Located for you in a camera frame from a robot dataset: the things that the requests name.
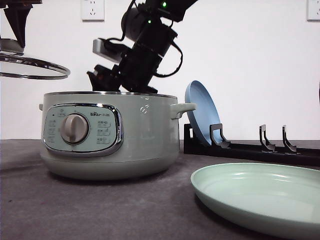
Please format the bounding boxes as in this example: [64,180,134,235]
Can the right white wall socket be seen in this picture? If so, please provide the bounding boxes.
[306,0,320,22]

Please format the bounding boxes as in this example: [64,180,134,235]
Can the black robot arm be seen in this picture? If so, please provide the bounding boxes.
[87,0,198,94]

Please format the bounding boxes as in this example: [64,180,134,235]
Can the white wall socket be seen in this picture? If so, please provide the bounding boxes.
[80,0,106,24]
[306,0,320,22]

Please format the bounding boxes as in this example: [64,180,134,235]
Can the left white wall socket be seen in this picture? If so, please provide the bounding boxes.
[80,0,106,24]

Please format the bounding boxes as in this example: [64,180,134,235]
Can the blue plate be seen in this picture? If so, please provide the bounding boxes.
[184,80,223,146]

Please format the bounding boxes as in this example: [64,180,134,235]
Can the green electric steamer pot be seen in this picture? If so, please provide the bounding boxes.
[38,91,196,181]

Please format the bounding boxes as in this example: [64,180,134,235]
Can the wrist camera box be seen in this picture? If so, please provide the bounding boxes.
[92,38,124,63]

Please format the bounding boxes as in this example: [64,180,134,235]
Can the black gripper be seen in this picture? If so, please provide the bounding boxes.
[0,0,42,48]
[87,48,163,94]

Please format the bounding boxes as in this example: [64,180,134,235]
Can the glass steamer lid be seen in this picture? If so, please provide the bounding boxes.
[0,38,71,80]

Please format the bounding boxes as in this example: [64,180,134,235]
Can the green plate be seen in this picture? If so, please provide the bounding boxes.
[190,163,320,240]

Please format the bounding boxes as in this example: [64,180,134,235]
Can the black plate rack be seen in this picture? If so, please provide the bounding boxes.
[183,123,320,166]

